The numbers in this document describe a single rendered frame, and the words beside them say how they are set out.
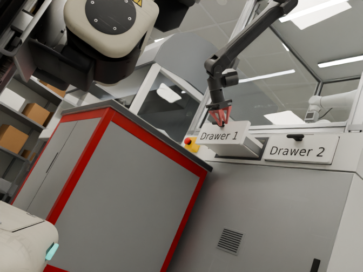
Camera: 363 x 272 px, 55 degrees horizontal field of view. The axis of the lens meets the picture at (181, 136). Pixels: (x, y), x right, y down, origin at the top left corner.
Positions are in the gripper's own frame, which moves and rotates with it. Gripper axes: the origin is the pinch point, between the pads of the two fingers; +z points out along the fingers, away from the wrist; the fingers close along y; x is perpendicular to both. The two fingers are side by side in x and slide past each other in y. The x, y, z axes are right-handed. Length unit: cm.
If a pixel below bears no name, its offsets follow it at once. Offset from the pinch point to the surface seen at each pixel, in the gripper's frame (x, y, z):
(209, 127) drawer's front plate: 11.5, 1.9, 2.1
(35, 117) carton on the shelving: 376, 15, -14
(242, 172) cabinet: -4.4, 0.8, 22.4
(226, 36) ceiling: 194, 206, -56
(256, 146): -10.0, 6.8, 12.3
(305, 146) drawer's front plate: -32.2, 8.6, 12.2
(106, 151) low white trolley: 14, -48, -2
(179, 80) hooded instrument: 83, 44, -21
